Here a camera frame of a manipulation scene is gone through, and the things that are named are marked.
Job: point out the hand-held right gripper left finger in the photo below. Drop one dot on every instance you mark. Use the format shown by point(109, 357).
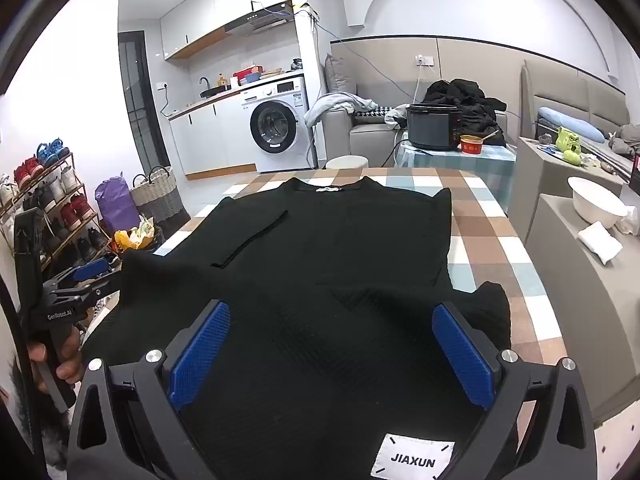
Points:
point(200, 355)

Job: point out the side table with checked cloth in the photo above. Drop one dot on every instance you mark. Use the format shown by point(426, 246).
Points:
point(450, 162)

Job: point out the wooden spoon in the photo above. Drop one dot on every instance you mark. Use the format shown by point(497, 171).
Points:
point(490, 135)

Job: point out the blue pillow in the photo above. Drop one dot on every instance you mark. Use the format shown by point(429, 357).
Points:
point(570, 121)

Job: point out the small grey upholstered cabinet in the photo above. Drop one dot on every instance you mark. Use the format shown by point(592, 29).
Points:
point(545, 180)

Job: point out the houndstooth cushion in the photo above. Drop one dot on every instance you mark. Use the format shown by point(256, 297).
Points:
point(375, 114)

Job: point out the black knit sweater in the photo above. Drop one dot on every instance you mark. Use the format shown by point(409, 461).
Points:
point(310, 260)

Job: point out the grey clothing on bed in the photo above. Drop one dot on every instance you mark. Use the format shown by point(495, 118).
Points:
point(627, 140)

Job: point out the round white stool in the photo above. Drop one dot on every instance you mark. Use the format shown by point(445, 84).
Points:
point(346, 162)

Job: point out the white wall cabinets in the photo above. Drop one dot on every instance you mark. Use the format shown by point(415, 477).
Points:
point(210, 5)

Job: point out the red box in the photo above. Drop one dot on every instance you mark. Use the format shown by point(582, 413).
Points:
point(247, 71)

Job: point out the checked blanket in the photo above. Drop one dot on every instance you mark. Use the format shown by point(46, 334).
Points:
point(490, 240)

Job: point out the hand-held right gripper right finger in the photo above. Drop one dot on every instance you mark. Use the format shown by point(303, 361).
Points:
point(462, 355)

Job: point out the crumpled white tissue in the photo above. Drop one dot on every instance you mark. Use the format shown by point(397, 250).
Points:
point(629, 222)

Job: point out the large grey upholstered cabinet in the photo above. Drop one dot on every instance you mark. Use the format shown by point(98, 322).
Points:
point(575, 320)

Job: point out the white washing machine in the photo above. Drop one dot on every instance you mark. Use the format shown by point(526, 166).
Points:
point(280, 125)

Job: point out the white base cabinets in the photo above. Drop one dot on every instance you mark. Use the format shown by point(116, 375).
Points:
point(215, 135)

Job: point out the person's left hand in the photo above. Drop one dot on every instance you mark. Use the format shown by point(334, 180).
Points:
point(67, 360)

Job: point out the white plastic basin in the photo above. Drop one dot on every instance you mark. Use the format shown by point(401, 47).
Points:
point(597, 205)

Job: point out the woven basket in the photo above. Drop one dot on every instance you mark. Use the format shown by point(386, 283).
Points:
point(160, 197)

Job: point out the red bowl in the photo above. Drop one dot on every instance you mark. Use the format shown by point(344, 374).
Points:
point(471, 146)

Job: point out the black bin with rubbish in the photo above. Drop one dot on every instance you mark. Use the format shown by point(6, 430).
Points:
point(137, 237)

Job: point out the green toy figure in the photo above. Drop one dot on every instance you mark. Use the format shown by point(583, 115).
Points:
point(569, 142)

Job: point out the pile of black clothes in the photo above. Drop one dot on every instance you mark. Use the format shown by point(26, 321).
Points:
point(475, 105)

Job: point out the grey padded headboard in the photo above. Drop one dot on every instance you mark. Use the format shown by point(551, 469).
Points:
point(565, 90)

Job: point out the folded white cloth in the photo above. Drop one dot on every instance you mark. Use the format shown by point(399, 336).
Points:
point(600, 242)

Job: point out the black faucet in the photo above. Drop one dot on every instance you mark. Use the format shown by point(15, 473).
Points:
point(205, 82)

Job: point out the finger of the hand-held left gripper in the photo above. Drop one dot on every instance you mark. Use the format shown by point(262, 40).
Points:
point(100, 287)
point(90, 267)

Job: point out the range hood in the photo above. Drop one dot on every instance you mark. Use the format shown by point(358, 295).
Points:
point(257, 22)

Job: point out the white wall socket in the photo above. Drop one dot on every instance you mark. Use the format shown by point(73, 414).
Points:
point(425, 60)

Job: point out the black electric cooker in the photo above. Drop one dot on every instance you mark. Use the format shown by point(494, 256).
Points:
point(430, 127)

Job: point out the purple bag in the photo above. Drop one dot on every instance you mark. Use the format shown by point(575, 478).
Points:
point(117, 205)

